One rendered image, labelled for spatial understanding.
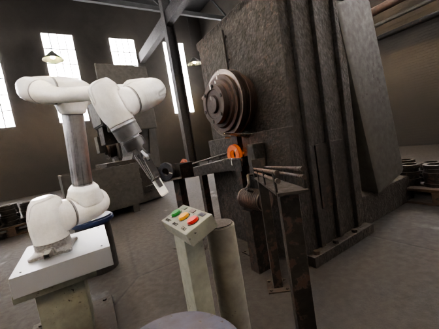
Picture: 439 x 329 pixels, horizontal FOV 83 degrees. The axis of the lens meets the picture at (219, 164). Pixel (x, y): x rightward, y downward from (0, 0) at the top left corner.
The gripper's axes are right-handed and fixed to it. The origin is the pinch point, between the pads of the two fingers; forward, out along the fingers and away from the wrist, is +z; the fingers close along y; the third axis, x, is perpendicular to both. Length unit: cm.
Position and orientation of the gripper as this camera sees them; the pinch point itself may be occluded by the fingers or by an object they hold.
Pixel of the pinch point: (160, 186)
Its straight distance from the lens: 94.9
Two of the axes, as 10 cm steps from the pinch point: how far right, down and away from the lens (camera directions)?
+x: -7.3, 5.1, -4.5
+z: 4.4, 8.6, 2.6
